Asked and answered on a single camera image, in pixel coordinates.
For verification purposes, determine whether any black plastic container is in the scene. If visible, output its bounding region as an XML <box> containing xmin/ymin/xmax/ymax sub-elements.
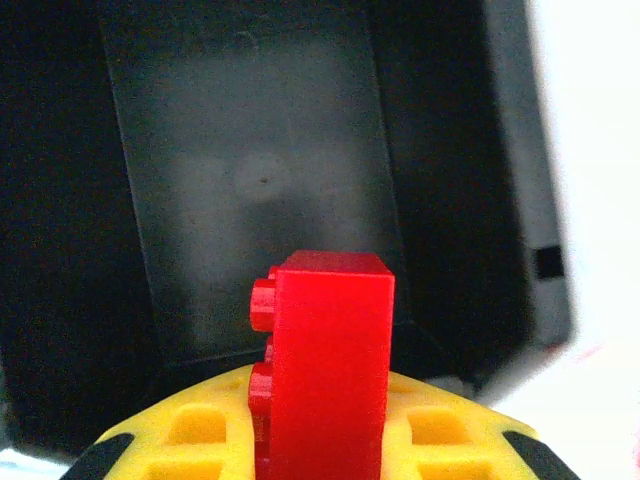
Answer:
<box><xmin>0</xmin><ymin>0</ymin><xmax>576</xmax><ymax>454</ymax></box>

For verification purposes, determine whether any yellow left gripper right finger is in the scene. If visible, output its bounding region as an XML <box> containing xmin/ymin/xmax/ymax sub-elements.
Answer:
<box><xmin>379</xmin><ymin>372</ymin><xmax>582</xmax><ymax>480</ymax></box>

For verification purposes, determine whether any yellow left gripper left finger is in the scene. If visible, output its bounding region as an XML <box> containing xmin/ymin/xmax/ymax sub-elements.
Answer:
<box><xmin>59</xmin><ymin>363</ymin><xmax>261</xmax><ymax>480</ymax></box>

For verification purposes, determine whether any red lego brick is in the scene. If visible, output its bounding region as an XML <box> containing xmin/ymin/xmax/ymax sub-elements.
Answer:
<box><xmin>247</xmin><ymin>249</ymin><xmax>396</xmax><ymax>480</ymax></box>

